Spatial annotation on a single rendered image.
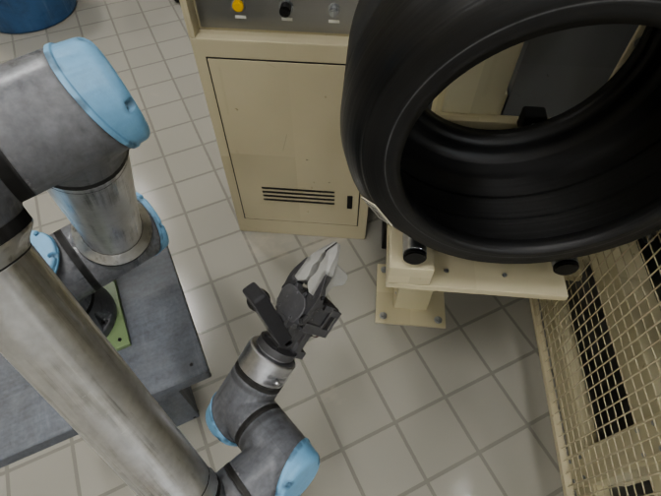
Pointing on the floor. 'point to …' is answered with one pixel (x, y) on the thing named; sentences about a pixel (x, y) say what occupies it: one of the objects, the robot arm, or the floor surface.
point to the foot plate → (431, 317)
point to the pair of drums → (32, 14)
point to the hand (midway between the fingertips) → (330, 247)
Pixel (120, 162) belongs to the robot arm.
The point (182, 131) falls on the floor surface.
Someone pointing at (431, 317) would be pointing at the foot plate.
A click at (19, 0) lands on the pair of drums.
